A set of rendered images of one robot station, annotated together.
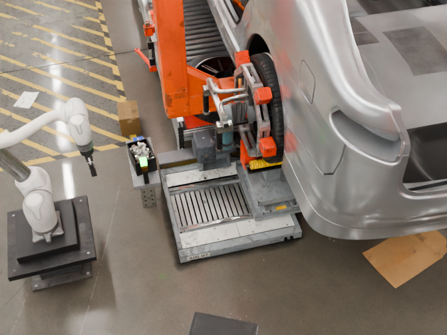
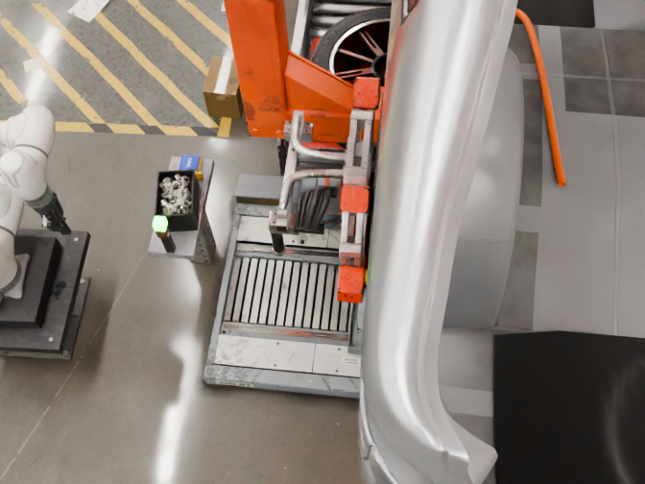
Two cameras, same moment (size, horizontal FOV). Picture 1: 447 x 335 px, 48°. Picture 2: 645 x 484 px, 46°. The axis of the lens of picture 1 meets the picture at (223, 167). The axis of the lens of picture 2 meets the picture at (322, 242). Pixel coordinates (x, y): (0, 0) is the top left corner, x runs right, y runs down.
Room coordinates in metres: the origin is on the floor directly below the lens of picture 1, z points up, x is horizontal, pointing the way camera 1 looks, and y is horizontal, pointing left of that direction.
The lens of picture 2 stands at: (1.11, -0.57, 2.88)
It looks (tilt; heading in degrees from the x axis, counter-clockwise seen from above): 61 degrees down; 24
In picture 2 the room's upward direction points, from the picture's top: 4 degrees counter-clockwise
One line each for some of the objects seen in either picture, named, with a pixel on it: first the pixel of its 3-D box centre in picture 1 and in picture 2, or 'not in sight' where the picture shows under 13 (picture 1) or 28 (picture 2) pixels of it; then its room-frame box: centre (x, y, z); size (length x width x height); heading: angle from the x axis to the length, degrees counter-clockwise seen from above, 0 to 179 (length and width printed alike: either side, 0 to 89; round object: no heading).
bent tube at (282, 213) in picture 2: (235, 101); (313, 185); (2.21, -0.07, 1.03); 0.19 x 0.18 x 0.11; 104
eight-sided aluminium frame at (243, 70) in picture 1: (250, 111); (357, 194); (2.33, -0.16, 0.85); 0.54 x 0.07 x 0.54; 14
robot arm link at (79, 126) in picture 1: (79, 127); (22, 170); (1.96, 0.74, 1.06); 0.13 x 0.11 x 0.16; 17
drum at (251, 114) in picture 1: (239, 113); (335, 192); (2.32, -0.09, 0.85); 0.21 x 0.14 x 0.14; 104
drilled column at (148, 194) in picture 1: (146, 181); (194, 229); (2.34, 0.54, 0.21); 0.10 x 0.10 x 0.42; 14
